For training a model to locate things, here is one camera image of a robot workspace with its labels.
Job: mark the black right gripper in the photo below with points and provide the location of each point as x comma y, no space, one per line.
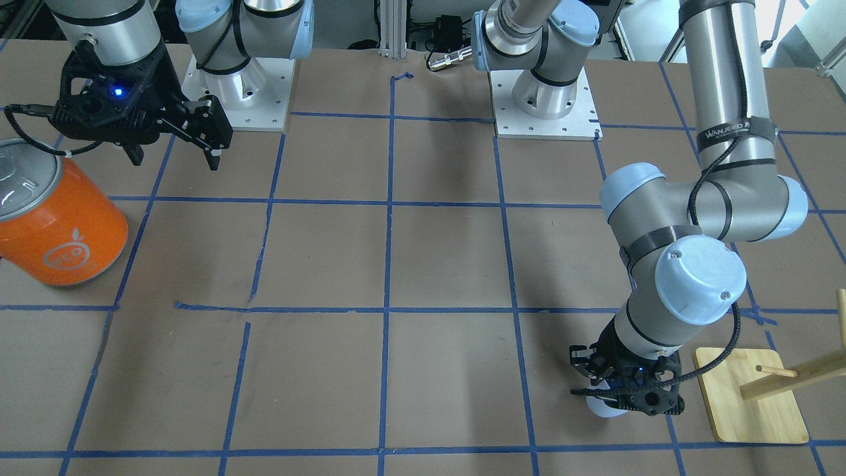
163,86

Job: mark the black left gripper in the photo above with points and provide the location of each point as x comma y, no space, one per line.
609,352

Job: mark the light blue plastic cup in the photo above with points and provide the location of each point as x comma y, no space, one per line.
601,407

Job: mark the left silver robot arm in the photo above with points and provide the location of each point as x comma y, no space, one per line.
681,319

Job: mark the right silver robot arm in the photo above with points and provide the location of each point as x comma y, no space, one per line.
224,35

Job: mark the wooden peg stand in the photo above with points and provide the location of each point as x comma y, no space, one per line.
749,396

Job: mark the orange can with grey lid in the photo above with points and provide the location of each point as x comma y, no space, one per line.
56,224

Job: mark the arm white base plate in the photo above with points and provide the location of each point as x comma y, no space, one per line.
255,99
525,108

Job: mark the aluminium profile post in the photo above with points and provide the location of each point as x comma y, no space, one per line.
393,29

